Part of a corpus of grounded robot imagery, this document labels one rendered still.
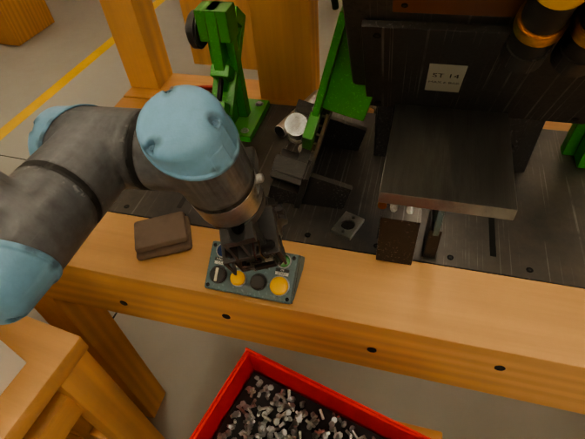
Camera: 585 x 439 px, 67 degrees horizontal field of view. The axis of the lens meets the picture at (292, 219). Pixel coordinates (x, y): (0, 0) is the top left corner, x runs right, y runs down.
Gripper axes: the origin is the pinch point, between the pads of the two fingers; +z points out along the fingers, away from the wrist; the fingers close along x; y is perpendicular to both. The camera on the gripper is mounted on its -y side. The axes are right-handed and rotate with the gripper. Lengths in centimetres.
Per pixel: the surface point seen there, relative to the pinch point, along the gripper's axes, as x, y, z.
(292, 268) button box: 2.7, 3.7, 4.5
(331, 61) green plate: 15.3, -19.2, -13.3
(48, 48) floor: -172, -267, 171
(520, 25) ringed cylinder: 30.6, -3.1, -29.8
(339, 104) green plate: 15.7, -17.5, -5.7
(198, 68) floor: -54, -205, 168
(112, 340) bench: -53, -2, 50
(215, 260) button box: -9.7, -0.6, 4.6
